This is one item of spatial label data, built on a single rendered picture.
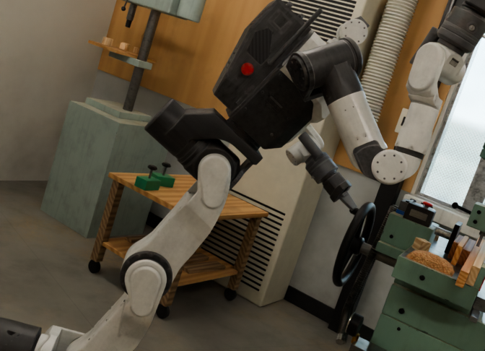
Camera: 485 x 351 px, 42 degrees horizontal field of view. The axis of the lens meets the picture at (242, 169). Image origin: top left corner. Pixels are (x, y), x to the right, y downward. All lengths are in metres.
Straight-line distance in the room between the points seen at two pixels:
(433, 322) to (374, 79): 1.79
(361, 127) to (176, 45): 2.91
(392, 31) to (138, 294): 2.12
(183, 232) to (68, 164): 2.22
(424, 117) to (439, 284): 0.47
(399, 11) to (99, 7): 2.14
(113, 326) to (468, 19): 1.19
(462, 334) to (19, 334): 1.21
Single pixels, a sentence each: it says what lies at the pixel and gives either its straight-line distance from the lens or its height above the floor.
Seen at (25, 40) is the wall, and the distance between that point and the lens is 4.23.
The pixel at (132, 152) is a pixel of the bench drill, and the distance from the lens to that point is 3.73.
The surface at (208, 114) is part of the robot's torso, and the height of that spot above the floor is 1.09.
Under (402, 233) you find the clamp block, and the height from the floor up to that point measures 0.91.
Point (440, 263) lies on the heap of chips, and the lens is 1.70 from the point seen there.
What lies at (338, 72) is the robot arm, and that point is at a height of 1.29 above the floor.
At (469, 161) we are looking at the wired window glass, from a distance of 3.44.
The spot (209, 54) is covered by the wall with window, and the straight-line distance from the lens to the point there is 4.06.
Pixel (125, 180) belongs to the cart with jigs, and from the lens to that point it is 3.07.
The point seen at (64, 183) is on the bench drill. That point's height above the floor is 0.23.
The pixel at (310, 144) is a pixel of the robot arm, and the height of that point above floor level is 1.06.
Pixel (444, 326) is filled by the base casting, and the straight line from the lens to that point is 1.81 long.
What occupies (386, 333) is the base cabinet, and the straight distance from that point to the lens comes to 1.84.
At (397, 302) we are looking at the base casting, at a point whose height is 0.76.
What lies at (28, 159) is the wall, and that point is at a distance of 4.52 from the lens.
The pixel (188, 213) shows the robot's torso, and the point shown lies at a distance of 1.67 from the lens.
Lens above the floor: 1.26
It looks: 10 degrees down
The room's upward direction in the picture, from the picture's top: 18 degrees clockwise
